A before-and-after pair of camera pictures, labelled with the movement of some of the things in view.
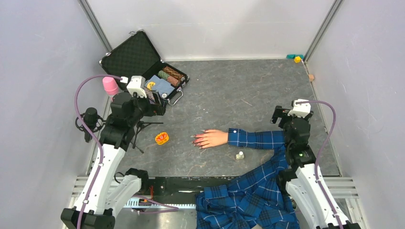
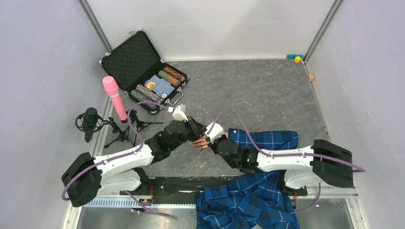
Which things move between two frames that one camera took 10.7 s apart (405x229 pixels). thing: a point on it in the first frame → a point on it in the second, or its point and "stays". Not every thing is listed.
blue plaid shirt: (258, 199) stays
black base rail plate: (180, 190) stays
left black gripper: (153, 109) → (197, 129)
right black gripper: (280, 112) → (212, 145)
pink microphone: (110, 85) stays
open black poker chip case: (134, 56) stays
